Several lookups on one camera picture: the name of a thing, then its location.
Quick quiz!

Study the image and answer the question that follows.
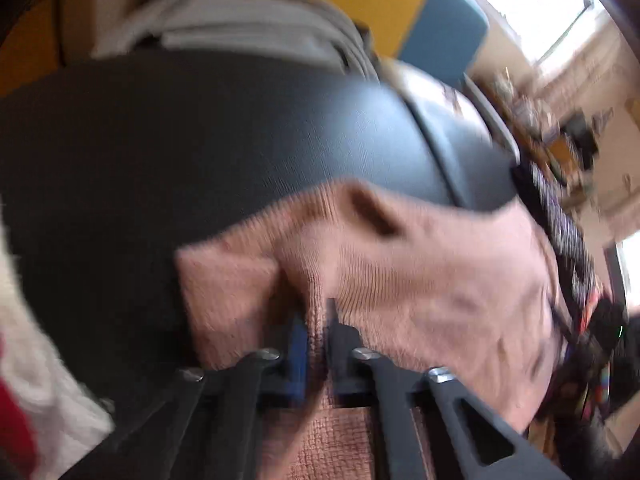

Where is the pink knit sweater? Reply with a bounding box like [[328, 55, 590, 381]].
[[176, 181, 566, 479]]

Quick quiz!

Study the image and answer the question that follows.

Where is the red and white clothes pile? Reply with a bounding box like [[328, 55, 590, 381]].
[[0, 199, 114, 480]]

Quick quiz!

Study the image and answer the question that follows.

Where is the leopard print garment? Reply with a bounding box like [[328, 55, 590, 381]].
[[511, 158, 600, 332]]

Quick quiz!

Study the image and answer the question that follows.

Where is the wooden cluttered desk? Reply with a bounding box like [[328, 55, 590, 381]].
[[476, 74, 599, 197]]

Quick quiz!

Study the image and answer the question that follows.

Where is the white printed cushion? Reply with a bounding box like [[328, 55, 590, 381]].
[[378, 58, 482, 124]]

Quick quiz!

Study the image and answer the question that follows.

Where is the grey sweatshirt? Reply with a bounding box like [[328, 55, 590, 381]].
[[91, 0, 378, 80]]

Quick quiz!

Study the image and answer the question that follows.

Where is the wooden wardrobe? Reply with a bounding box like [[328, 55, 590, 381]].
[[1, 0, 139, 96]]

